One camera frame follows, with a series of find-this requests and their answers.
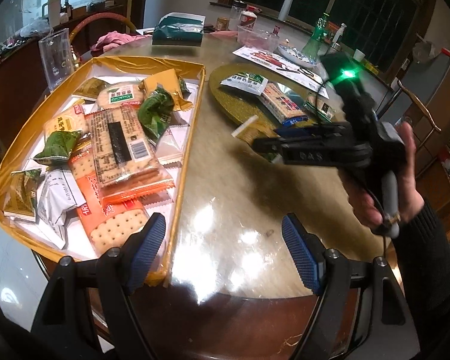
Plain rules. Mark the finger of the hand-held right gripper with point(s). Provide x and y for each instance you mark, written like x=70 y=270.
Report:
x=296 y=132
x=315 y=153

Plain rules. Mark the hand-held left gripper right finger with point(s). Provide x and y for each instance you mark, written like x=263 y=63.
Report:
x=303 y=258

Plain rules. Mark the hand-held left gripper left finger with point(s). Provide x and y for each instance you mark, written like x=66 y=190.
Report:
x=146 y=255

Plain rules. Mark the large orange cracker packet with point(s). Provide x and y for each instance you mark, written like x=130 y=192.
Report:
x=108 y=228

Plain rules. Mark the round gold plate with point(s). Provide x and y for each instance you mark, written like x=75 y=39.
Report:
x=228 y=101

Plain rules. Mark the round cracker packet green label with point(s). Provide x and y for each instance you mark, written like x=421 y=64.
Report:
x=120 y=97

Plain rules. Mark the gold paper tray box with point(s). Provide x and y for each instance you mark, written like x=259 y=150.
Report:
x=97 y=63

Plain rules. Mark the person's right forearm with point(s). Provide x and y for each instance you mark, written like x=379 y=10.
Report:
x=431 y=270

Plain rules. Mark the person's right hand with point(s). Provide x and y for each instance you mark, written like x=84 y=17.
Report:
x=410 y=187

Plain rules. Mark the blue red cracker packet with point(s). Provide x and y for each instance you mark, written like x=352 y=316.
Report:
x=285 y=105

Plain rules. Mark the small white cup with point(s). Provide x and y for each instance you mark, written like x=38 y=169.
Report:
x=359 y=54

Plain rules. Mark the white green snack packet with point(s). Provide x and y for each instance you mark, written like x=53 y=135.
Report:
x=245 y=82

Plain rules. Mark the wooden chair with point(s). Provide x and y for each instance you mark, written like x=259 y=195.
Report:
x=431 y=146

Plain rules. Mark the printed paper sheet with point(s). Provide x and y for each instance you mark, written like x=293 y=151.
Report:
x=270 y=60

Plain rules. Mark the white bowl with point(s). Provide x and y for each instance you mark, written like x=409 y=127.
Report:
x=296 y=54

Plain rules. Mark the white spray bottle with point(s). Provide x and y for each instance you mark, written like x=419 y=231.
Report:
x=339 y=33

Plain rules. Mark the grey cabinet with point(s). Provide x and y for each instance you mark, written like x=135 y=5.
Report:
x=435 y=71

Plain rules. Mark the clear plastic bag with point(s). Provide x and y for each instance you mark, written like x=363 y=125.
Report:
x=422 y=50

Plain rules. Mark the green glass bottle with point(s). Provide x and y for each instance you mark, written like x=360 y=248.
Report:
x=317 y=37

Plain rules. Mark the clear plastic container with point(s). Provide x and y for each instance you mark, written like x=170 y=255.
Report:
x=257 y=37

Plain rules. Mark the white crumpled snack packet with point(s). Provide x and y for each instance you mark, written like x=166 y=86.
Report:
x=56 y=202

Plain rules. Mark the barcode cracker packet orange edge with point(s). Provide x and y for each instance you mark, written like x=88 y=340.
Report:
x=123 y=150

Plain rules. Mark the white flat snack packet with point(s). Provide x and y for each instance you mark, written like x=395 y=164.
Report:
x=172 y=146

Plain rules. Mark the red white bottle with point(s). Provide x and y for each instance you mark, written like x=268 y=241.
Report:
x=248 y=18

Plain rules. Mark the white paper roll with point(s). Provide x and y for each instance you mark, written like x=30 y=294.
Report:
x=287 y=5

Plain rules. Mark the small brown jar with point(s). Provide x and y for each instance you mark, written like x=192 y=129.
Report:
x=221 y=23

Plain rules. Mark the gold green snack packet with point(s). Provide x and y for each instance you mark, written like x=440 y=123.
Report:
x=22 y=195

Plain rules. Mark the green tissue box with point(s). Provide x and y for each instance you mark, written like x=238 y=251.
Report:
x=178 y=30

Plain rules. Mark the small orange cracker packet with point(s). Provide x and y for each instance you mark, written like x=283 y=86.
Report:
x=65 y=120

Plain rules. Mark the dark gold snack packet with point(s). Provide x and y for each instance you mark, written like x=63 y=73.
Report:
x=88 y=90

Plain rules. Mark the pink cloth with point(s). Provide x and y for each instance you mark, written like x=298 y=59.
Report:
x=116 y=41

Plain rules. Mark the clear glass pitcher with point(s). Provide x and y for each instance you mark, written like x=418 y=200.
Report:
x=58 y=58

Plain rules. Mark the wooden sideboard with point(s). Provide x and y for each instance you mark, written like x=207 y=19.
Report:
x=15 y=82

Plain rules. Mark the rattan chair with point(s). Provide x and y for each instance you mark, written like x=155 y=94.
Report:
x=101 y=20

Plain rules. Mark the tall white cup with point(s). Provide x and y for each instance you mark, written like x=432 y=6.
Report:
x=53 y=7

